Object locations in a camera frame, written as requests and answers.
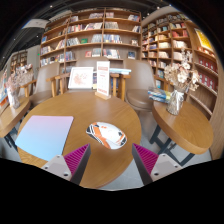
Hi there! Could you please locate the white framed floral picture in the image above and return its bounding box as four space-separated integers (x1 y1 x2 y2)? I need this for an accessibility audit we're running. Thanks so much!
67 66 95 90

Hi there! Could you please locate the pink blue gradient mouse pad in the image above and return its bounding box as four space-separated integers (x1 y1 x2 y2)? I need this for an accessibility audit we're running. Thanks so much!
14 115 75 162

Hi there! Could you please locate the pink dried flower bouquet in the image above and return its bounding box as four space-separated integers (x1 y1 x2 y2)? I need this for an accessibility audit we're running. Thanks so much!
4 63 34 96

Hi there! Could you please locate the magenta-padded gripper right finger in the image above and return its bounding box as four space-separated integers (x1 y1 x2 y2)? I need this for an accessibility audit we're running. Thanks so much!
131 143 183 186

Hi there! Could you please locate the beige dried flower bouquet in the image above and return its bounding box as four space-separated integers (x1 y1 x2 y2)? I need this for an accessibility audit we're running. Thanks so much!
163 49 201 94

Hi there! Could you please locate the glass vase with ribbon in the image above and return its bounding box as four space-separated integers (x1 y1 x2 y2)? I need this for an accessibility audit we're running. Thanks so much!
165 87 186 117

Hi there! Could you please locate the round wooden side table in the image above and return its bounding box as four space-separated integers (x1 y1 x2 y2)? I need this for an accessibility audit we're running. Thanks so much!
0 96 32 153
149 99 214 168

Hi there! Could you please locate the angled wooden bookshelf unit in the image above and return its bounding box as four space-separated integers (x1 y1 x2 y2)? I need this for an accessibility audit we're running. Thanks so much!
141 5 223 118

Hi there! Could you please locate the white orange black computer mouse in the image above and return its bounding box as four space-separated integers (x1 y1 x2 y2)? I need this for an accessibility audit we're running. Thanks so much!
85 121 128 150

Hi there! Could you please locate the small distant wooden bookshelf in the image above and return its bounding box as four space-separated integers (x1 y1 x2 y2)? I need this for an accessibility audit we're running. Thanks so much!
9 49 28 73

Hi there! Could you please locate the brown padded wooden armchair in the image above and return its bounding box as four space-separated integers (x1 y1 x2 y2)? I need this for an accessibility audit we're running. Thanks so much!
54 57 121 101
118 58 158 113
20 62 64 108

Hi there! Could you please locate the colourful book display stand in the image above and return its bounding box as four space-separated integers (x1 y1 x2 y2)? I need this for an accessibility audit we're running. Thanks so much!
0 68 9 108

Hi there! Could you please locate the stack of colourful books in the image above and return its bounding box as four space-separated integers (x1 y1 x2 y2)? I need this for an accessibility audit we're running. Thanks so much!
147 86 172 104

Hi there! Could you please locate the plain glass vase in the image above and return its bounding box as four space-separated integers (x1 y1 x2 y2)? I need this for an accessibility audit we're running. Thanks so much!
6 87 22 110

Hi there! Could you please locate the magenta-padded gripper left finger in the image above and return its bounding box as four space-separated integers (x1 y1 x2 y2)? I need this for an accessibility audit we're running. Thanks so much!
41 143 92 186

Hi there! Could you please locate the white sign in wooden base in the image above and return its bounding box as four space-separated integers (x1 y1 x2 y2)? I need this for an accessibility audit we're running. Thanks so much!
94 60 112 101

